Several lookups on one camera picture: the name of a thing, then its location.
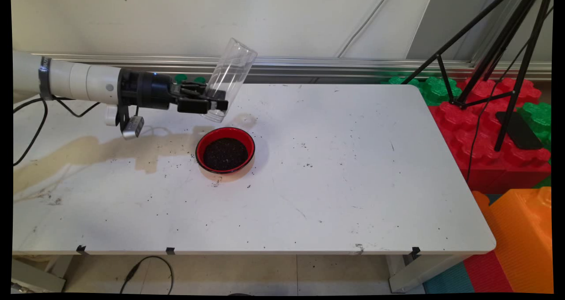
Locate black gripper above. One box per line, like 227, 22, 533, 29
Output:
118, 69, 229, 114

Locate teal floor mat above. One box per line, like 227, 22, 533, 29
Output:
423, 261, 475, 294

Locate white and grey wrist camera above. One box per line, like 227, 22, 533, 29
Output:
105, 105, 145, 140

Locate green foam building block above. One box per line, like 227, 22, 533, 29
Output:
382, 75, 462, 106
516, 102, 552, 153

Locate grey metal beam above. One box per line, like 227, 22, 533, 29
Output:
12, 258, 67, 294

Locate red floor mat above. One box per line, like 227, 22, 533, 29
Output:
463, 251, 515, 294

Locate black tripod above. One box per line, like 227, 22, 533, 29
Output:
401, 0, 554, 152

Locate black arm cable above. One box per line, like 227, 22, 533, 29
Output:
13, 97, 102, 167

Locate aluminium wall rail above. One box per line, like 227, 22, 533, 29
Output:
26, 52, 552, 81

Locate orange foam building block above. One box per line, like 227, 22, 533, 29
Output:
471, 187, 554, 294

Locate white table leg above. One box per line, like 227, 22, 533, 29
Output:
388, 252, 473, 294

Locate red bowl with black seeds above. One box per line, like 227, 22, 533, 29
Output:
195, 127, 256, 182

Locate black floor cable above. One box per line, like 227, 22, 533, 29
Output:
119, 256, 173, 295

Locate thin black tripod cable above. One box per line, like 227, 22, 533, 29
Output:
466, 7, 554, 184

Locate clear plastic jar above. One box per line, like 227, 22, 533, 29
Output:
201, 37, 258, 123

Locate black cable strap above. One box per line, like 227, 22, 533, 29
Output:
38, 56, 53, 101

